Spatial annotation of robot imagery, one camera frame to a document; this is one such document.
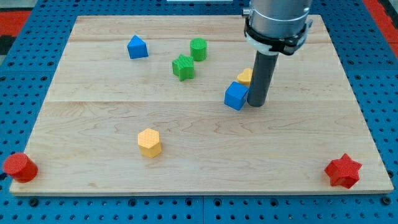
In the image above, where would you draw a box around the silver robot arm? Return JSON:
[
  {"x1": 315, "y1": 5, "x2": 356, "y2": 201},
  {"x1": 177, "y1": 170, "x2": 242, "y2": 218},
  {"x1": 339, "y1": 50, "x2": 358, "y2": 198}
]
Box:
[{"x1": 242, "y1": 0, "x2": 313, "y2": 56}]

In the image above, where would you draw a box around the blue triangle block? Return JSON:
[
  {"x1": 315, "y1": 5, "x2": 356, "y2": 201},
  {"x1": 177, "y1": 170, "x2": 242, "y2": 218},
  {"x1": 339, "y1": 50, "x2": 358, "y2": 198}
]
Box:
[{"x1": 127, "y1": 35, "x2": 149, "y2": 59}]

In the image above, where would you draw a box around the blue cube block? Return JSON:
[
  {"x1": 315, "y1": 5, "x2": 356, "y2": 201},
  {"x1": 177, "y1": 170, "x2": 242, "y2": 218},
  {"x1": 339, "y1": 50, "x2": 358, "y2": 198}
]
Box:
[{"x1": 224, "y1": 82, "x2": 249, "y2": 111}]

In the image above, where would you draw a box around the green star block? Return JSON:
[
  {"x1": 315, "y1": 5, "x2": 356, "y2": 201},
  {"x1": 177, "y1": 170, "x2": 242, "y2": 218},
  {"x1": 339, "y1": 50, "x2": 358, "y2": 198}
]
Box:
[{"x1": 172, "y1": 54, "x2": 195, "y2": 82}]

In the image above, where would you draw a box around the yellow heart block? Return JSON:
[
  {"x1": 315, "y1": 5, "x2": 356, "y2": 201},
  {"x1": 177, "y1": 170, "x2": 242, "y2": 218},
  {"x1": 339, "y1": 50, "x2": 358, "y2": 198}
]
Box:
[{"x1": 236, "y1": 68, "x2": 252, "y2": 87}]

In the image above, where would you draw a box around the yellow hexagon block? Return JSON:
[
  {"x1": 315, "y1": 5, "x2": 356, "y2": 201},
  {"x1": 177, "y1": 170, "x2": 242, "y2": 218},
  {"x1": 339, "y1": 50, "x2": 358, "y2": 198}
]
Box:
[{"x1": 137, "y1": 128, "x2": 162, "y2": 158}]

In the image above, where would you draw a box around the wooden board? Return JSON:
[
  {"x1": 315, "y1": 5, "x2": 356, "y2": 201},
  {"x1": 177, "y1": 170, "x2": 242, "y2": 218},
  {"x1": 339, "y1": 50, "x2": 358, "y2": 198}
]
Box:
[{"x1": 9, "y1": 15, "x2": 394, "y2": 196}]

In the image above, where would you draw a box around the green cylinder block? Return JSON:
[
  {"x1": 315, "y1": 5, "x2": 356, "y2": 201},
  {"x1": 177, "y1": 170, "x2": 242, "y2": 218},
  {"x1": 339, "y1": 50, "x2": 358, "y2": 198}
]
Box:
[{"x1": 190, "y1": 38, "x2": 207, "y2": 62}]

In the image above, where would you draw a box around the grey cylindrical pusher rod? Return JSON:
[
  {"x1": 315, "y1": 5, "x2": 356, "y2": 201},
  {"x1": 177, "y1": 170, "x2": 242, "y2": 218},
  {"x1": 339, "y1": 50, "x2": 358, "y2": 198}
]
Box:
[{"x1": 247, "y1": 52, "x2": 279, "y2": 107}]

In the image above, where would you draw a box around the red star block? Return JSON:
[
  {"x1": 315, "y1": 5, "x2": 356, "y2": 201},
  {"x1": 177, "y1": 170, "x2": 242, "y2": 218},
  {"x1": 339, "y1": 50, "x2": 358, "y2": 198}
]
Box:
[{"x1": 324, "y1": 154, "x2": 363, "y2": 189}]

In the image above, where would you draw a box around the red cylinder block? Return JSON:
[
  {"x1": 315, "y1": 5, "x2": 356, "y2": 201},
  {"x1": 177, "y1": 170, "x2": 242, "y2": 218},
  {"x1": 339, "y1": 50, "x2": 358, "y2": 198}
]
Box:
[{"x1": 2, "y1": 152, "x2": 39, "y2": 183}]

